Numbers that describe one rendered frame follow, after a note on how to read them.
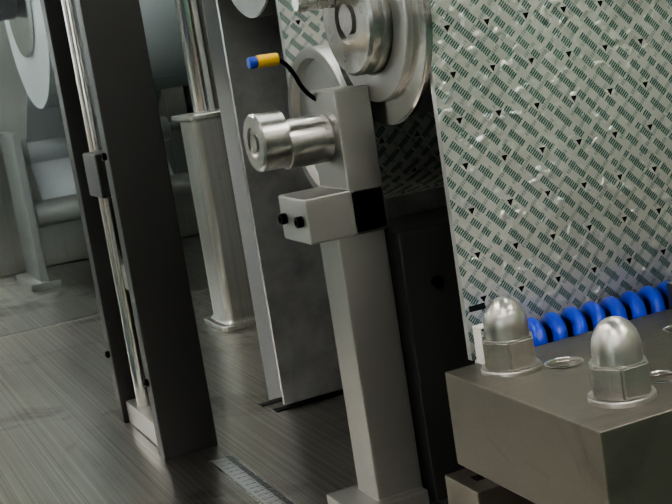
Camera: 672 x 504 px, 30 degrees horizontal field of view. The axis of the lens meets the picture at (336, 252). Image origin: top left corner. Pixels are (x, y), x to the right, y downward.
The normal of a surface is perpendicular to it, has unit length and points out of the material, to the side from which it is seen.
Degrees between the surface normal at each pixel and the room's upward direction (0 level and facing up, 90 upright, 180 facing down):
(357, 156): 90
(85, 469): 0
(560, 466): 90
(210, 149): 90
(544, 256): 90
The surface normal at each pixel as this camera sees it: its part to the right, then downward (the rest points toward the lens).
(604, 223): 0.41, 0.10
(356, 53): -0.90, 0.21
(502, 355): -0.58, 0.23
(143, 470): -0.15, -0.97
